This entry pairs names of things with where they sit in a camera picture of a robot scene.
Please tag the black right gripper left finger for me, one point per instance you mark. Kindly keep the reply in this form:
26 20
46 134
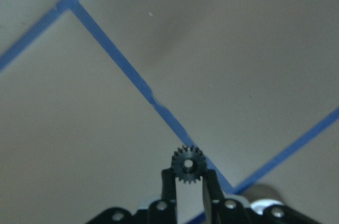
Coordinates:
169 191

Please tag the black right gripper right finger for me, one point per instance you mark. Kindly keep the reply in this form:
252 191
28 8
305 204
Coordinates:
213 197

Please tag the small black bearing gear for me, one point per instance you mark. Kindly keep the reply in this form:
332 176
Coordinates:
188 164

